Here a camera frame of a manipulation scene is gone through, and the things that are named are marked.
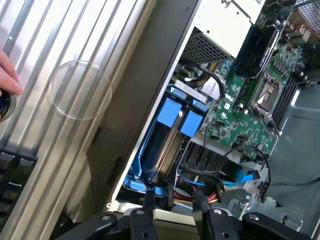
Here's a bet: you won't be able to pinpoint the person's left hand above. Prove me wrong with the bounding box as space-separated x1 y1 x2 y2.
0 48 24 96

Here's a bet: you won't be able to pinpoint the grey metal drive cage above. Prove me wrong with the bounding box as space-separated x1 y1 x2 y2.
219 184 320 240

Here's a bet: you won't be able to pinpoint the black plastic fan shroud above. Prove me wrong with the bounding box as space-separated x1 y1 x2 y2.
186 143 245 187

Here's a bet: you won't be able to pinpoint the green motherboard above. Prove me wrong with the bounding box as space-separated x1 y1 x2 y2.
174 0 320 156

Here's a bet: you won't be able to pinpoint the black RAM slot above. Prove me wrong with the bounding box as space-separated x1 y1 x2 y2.
233 74 256 110
277 77 310 128
239 77 262 111
271 74 301 123

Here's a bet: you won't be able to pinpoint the silver finned heat sink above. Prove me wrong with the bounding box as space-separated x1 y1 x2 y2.
201 74 226 99

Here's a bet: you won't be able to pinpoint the black keyboard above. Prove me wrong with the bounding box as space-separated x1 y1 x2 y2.
0 146 39 220

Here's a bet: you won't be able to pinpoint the CPU socket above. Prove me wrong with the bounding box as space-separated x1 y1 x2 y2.
251 71 287 120

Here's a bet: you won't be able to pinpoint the hard drive in blue caddy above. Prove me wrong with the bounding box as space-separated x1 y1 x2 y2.
114 81 211 201

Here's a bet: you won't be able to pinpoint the clear round disc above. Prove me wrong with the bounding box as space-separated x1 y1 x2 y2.
49 59 113 121

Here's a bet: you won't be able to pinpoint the open PC case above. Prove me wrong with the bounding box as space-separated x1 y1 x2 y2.
84 0 320 240

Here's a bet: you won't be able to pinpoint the black graphics card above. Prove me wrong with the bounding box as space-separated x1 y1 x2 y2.
234 23 281 79

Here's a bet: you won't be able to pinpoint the silver power supply unit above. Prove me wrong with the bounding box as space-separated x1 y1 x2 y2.
178 0 267 65

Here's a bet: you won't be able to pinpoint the thin black cable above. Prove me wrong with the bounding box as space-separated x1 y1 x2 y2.
226 144 272 201

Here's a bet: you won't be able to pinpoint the black cable with connector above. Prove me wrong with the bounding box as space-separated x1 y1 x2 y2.
259 178 320 201

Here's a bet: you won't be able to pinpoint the black angled connector cable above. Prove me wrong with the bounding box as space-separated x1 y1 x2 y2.
199 66 227 99

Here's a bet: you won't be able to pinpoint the yellow black sleeved wires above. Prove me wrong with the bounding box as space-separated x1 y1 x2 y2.
183 61 222 87

